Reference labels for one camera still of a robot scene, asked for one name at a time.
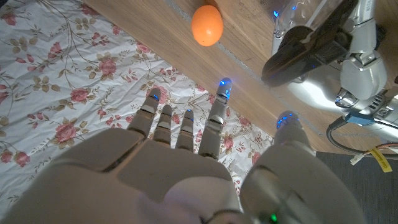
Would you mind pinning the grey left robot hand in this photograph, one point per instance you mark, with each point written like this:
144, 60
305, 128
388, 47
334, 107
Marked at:
363, 74

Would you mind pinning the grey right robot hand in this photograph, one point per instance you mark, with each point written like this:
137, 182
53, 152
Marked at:
140, 174

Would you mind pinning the floral backdrop cloth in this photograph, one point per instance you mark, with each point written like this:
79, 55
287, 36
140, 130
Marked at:
62, 93

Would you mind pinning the orange fruit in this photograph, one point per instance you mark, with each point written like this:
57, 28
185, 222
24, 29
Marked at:
207, 26

